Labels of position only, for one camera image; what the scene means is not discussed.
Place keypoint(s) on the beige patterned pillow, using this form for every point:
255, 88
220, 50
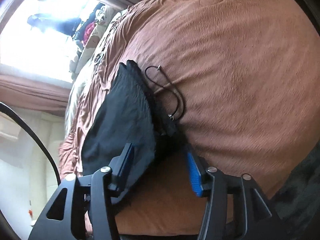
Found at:
82, 54

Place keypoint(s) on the brown bed blanket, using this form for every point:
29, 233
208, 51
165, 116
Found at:
239, 77

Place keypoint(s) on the cream padded headboard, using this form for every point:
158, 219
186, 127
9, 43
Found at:
27, 177

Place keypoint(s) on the black pants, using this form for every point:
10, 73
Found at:
130, 114

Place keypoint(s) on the pile of clothes on sill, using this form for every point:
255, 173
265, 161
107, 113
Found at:
87, 27

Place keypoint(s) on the left pink curtain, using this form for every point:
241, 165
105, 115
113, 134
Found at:
34, 95

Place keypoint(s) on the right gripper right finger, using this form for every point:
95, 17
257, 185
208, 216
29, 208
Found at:
236, 207

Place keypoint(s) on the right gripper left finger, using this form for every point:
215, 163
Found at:
63, 217

